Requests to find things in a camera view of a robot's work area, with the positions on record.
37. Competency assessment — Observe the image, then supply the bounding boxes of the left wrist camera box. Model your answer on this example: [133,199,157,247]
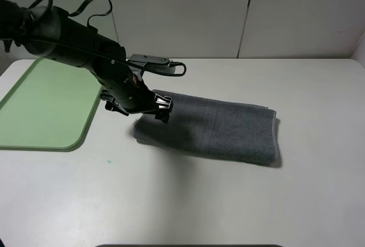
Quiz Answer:
[128,54,176,74]

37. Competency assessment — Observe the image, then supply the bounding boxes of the grey towel with orange stripe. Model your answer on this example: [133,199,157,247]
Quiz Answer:
[132,90,279,165]

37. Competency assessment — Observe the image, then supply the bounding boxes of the black left camera cable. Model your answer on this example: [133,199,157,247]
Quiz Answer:
[28,0,188,78]

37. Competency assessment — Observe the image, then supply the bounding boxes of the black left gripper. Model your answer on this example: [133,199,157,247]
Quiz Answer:
[94,60,173,124]

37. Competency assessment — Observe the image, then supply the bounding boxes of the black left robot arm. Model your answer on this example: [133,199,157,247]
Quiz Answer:
[1,0,173,123]

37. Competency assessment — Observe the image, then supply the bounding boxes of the green plastic tray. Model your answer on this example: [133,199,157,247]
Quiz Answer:
[1,59,101,151]

